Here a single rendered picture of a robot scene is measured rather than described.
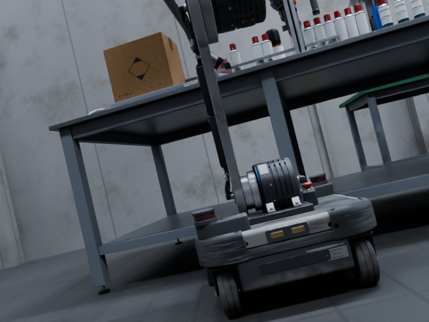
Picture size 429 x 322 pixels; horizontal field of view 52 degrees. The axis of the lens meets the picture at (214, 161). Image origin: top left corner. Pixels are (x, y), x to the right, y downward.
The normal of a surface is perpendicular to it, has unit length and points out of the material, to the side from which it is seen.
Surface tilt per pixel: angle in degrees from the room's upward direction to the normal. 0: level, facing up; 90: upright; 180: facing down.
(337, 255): 90
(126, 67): 90
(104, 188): 90
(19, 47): 90
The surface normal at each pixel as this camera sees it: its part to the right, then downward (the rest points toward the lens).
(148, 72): -0.22, 0.01
